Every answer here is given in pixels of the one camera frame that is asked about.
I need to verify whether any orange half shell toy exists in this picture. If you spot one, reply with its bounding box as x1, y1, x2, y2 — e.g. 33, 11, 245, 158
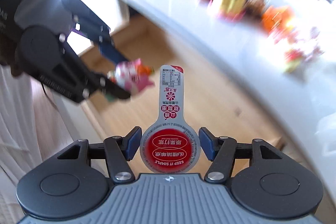
261, 6, 294, 34

